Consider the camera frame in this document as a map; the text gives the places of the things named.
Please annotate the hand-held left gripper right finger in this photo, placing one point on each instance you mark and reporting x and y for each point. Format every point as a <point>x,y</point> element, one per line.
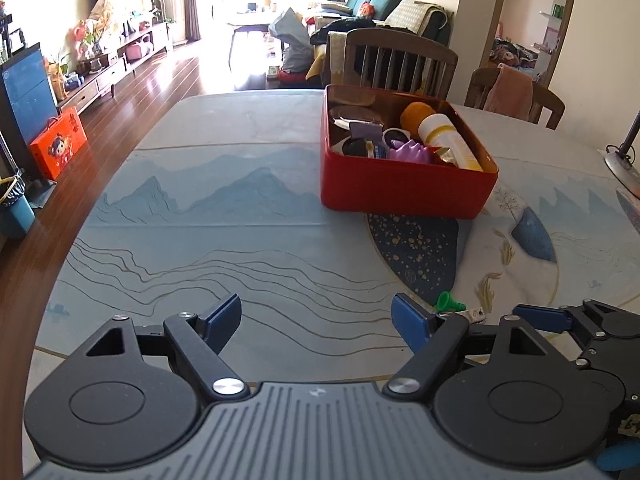
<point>410,322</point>

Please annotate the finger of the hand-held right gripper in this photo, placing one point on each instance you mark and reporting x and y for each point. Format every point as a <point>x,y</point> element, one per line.
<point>605,357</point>
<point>540,317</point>

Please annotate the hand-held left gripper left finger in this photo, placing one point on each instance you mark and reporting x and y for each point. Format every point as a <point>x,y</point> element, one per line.
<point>225,317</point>

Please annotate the small green plastic piece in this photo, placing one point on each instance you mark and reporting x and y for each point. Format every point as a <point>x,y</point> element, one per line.
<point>445,302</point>

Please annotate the red tin box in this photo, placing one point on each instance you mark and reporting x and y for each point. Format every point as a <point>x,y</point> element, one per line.
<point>400,190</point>

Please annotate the purple ridged plastic piece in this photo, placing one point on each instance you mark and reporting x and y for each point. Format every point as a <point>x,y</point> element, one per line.
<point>410,152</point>

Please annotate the gold wrapper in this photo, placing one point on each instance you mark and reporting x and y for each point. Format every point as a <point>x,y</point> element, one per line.
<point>445,156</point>

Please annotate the black pole stand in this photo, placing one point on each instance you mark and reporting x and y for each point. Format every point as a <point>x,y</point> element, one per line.
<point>625,160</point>

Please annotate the black round case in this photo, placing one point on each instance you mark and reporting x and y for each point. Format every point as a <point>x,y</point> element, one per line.
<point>357,147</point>

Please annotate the white bottle with yellow band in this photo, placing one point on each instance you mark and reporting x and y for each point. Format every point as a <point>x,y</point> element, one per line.
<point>442,135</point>

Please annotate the small purple box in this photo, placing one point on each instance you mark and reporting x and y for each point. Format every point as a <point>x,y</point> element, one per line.
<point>365,132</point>

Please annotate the orange ball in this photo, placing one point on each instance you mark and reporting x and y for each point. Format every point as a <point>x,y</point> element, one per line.
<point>417,115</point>

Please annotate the pink cloth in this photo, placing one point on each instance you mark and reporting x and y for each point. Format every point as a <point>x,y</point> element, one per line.
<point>510,92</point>

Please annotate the teal trash bin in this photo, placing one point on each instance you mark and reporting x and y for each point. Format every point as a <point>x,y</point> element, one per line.
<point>15,210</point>

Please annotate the orange gift box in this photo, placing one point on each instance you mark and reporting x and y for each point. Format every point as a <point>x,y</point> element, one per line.
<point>57,142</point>

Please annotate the wooden slat-back chair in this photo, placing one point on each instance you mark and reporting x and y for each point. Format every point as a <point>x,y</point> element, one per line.
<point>395,65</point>

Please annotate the wooden media console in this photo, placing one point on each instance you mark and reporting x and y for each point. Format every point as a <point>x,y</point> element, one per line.
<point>110,67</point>

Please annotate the pink bag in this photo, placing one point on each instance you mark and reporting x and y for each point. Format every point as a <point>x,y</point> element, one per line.
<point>137,51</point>

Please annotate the grey-blue bag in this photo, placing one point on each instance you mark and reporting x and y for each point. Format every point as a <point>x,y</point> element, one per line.
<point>292,35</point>

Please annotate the coffee table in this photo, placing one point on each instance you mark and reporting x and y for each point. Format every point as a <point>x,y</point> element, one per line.
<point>247,21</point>

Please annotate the black clothes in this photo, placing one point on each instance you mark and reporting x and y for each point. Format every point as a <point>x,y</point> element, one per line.
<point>345,27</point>

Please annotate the plaid blanket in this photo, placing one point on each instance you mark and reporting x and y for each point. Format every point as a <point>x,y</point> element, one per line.
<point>412,15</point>

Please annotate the white room shelf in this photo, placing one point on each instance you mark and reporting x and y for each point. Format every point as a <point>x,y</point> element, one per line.
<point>557,10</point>

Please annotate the potted flowers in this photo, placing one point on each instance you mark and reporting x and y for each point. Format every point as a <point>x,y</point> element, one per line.
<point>82,35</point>

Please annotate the teal sofa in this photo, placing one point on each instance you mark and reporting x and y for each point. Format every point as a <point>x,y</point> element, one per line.
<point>380,2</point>

